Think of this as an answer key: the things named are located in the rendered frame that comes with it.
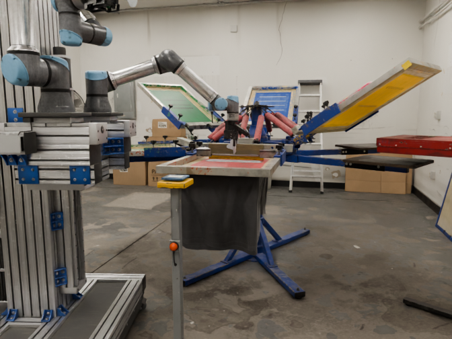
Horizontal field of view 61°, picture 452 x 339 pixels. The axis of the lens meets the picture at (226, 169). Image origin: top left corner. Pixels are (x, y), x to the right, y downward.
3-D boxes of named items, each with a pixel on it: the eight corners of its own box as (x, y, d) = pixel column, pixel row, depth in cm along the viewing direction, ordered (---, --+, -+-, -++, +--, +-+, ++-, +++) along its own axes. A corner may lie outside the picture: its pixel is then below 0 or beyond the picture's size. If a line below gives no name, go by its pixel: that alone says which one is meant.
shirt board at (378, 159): (434, 171, 255) (435, 159, 254) (413, 179, 226) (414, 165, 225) (270, 156, 346) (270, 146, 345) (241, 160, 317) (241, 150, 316)
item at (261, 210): (258, 253, 202) (259, 173, 196) (251, 253, 203) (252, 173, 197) (269, 228, 247) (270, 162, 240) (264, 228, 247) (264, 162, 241)
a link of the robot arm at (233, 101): (224, 95, 246) (237, 95, 247) (224, 113, 247) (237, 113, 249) (227, 95, 238) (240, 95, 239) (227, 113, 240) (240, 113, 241)
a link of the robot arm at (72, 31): (94, 47, 146) (93, 17, 144) (70, 42, 136) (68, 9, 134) (79, 48, 150) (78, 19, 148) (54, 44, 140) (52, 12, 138)
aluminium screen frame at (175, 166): (270, 177, 184) (270, 169, 184) (155, 173, 197) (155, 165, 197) (284, 158, 260) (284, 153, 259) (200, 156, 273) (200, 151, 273)
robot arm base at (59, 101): (30, 112, 161) (28, 88, 160) (48, 112, 176) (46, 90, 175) (66, 112, 161) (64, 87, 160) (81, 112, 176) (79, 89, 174)
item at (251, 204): (257, 256, 200) (259, 174, 194) (175, 249, 211) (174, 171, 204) (258, 254, 203) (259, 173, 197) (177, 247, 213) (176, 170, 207)
